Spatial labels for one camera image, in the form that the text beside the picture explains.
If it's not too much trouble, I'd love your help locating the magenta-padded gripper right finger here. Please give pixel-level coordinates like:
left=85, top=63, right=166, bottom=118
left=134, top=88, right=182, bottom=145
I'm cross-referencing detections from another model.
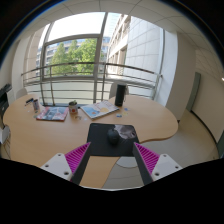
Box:
left=132, top=142, right=184, bottom=186

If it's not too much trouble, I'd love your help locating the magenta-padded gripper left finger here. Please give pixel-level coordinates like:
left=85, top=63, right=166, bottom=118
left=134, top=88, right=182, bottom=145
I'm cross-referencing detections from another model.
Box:
left=40, top=142, right=93, bottom=186

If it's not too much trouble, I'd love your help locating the black computer mouse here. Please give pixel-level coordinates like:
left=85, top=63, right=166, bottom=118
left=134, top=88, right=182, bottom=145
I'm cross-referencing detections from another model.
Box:
left=106, top=127, right=121, bottom=146

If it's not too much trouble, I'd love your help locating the black printed mouse pad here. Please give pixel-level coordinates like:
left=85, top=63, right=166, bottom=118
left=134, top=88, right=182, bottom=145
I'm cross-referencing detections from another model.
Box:
left=86, top=122, right=140, bottom=158

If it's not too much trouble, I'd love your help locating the red colourful magazine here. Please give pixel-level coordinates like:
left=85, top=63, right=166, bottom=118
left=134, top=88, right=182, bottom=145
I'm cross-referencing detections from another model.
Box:
left=35, top=105, right=70, bottom=122

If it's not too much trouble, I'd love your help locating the white mug with red print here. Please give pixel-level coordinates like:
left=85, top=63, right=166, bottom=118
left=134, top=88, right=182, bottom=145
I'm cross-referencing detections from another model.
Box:
left=68, top=100, right=79, bottom=116

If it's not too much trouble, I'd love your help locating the small printed can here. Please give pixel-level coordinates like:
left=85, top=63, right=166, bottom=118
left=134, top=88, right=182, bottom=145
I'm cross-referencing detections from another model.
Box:
left=32, top=98, right=41, bottom=114

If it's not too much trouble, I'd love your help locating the light blue picture book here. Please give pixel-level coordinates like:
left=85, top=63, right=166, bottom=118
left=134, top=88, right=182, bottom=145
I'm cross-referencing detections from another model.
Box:
left=80, top=100, right=120, bottom=120

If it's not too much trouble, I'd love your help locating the grey-green door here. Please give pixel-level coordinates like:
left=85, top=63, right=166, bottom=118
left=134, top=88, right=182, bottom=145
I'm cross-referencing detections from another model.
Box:
left=185, top=71, right=202, bottom=113

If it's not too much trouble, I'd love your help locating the black tumbler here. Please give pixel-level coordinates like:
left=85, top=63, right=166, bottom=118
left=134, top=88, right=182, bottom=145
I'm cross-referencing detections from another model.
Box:
left=114, top=84, right=127, bottom=108

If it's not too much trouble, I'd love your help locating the black printer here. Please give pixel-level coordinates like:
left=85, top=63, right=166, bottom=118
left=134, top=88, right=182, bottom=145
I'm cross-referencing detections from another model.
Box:
left=0, top=83, right=13, bottom=116

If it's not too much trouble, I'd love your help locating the grey metal balcony railing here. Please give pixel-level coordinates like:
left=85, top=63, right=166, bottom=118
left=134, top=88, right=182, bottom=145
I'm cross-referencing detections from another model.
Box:
left=20, top=61, right=164, bottom=106

